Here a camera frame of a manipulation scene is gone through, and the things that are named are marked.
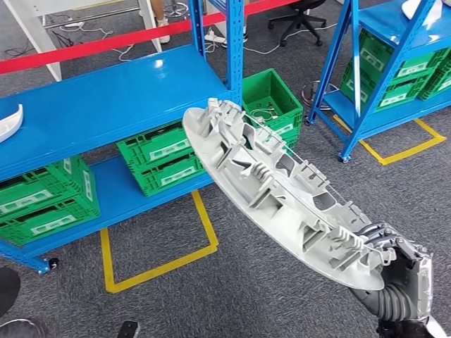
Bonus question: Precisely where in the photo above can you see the white floor cable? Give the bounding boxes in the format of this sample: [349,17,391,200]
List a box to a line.
[112,22,338,64]

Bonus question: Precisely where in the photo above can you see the red barrier tape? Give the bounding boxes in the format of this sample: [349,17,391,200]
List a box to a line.
[0,0,300,75]

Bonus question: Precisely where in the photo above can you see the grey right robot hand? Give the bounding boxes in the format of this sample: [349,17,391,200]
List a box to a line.
[348,222,434,324]

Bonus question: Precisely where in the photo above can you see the grey plastic wheel hubcap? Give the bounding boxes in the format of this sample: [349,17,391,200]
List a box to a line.
[182,98,397,291]

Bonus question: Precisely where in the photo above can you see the yellow floor tape outline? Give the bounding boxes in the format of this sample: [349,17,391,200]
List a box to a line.
[100,189,219,295]

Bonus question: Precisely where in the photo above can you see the person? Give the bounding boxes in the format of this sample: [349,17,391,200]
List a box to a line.
[151,0,171,44]

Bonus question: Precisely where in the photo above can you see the chrome stool base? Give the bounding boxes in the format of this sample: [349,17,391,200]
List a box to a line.
[165,0,190,18]

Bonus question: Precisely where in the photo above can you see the white curved plastic car part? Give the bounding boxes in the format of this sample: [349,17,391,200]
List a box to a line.
[0,103,24,144]

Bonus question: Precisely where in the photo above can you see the white desk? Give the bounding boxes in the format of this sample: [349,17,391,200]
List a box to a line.
[3,0,162,82]

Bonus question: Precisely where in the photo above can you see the blue metal shelf rack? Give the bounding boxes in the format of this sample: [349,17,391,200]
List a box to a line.
[305,0,451,163]
[0,0,246,275]

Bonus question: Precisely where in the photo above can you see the black office chair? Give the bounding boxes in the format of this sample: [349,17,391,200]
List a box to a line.
[267,0,327,48]

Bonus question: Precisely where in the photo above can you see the open green plastic crate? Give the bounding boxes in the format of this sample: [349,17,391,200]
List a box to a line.
[242,68,304,151]

